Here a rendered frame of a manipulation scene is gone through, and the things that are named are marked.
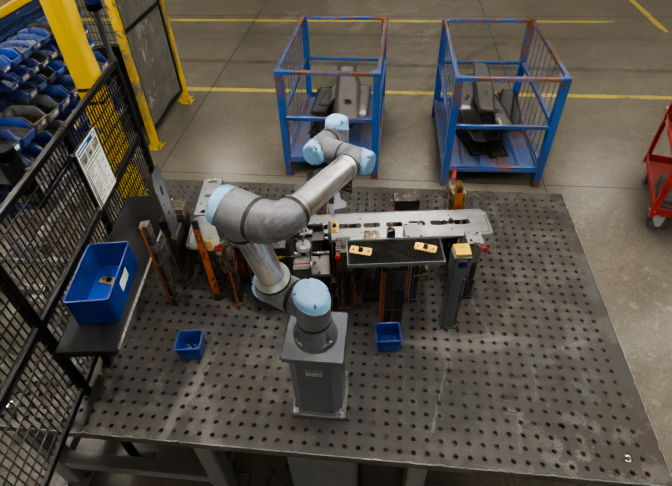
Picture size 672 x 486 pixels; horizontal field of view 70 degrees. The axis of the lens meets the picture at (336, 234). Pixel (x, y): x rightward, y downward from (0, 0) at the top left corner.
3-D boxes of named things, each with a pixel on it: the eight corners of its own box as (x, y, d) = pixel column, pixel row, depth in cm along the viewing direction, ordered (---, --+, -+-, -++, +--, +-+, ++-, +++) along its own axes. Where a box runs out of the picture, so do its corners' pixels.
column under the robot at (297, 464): (357, 501, 227) (357, 439, 182) (293, 495, 230) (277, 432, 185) (361, 438, 249) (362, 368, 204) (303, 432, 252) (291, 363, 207)
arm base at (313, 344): (335, 355, 158) (334, 337, 152) (290, 352, 160) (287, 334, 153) (339, 318, 169) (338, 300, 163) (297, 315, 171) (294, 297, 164)
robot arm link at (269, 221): (278, 229, 110) (379, 141, 142) (241, 213, 114) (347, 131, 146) (281, 266, 117) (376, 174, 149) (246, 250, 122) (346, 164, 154)
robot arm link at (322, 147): (330, 151, 141) (349, 134, 148) (299, 141, 146) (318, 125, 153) (331, 173, 147) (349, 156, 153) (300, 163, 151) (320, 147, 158)
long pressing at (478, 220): (482, 205, 229) (483, 203, 228) (495, 238, 213) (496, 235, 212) (193, 217, 230) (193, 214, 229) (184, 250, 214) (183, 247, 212)
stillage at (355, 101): (308, 108, 508) (301, 14, 443) (384, 110, 499) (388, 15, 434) (285, 175, 421) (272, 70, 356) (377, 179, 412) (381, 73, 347)
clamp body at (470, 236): (469, 282, 232) (482, 227, 208) (474, 301, 224) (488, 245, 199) (449, 283, 232) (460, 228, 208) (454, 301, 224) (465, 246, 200)
